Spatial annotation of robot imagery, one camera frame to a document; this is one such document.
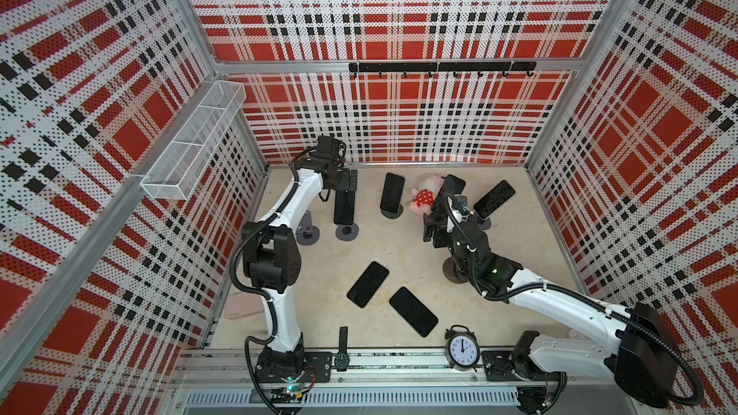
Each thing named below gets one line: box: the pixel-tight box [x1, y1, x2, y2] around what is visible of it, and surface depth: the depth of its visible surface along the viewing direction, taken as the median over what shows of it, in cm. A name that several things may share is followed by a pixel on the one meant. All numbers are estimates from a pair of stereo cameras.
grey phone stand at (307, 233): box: [295, 210, 320, 246], surface depth 100 cm
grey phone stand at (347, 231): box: [335, 222, 360, 242], surface depth 103 cm
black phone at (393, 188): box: [379, 171, 405, 215], surface depth 100 cm
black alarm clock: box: [443, 324, 481, 373], surface depth 76 cm
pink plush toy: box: [408, 174, 445, 216], surface depth 107 cm
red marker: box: [295, 162, 324, 171], surface depth 67 cm
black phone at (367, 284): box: [346, 261, 390, 309], surface depth 90 cm
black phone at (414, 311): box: [389, 286, 439, 339], surface depth 86 cm
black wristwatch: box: [334, 325, 350, 372], surface depth 78 cm
